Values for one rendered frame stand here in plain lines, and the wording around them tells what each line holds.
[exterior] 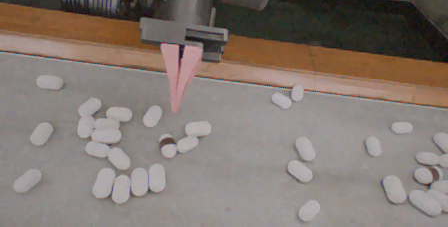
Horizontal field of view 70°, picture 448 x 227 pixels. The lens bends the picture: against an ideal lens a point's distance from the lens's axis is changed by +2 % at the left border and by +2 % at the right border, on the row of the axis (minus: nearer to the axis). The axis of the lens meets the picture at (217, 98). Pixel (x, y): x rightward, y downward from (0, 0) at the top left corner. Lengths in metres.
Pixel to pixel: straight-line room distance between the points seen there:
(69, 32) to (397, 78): 0.60
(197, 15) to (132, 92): 0.20
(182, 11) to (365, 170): 0.34
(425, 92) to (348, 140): 0.21
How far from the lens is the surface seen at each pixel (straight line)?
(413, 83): 0.69
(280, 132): 0.50
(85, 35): 0.62
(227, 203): 0.41
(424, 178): 0.54
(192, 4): 0.39
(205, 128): 0.45
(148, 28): 0.37
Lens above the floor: 1.10
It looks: 43 degrees down
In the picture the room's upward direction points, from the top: 10 degrees clockwise
